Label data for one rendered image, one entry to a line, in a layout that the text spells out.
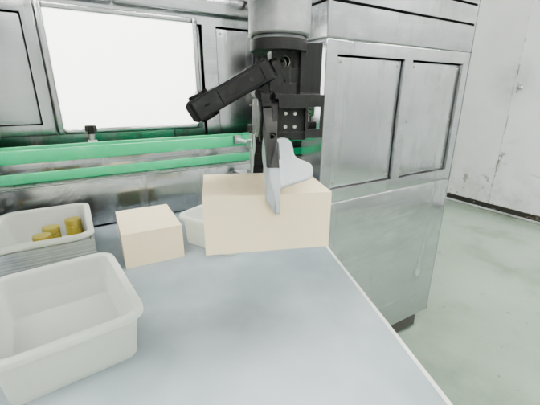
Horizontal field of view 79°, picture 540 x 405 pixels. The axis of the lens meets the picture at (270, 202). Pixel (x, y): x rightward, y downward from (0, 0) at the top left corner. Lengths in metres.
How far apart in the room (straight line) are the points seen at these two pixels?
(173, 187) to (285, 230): 0.63
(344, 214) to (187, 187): 0.53
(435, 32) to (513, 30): 2.46
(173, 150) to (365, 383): 0.77
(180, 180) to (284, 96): 0.64
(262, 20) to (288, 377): 0.43
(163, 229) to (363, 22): 0.80
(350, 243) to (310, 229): 0.80
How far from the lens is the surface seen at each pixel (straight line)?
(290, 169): 0.40
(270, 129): 0.39
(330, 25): 1.03
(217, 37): 1.27
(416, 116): 1.34
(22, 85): 1.13
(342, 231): 1.17
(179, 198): 1.01
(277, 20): 0.41
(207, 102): 0.40
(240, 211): 0.40
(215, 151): 1.04
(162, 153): 1.00
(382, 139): 1.22
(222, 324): 0.55
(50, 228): 0.86
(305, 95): 0.42
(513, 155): 3.71
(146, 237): 0.72
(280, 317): 0.56
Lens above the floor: 1.09
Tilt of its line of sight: 18 degrees down
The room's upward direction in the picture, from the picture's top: straight up
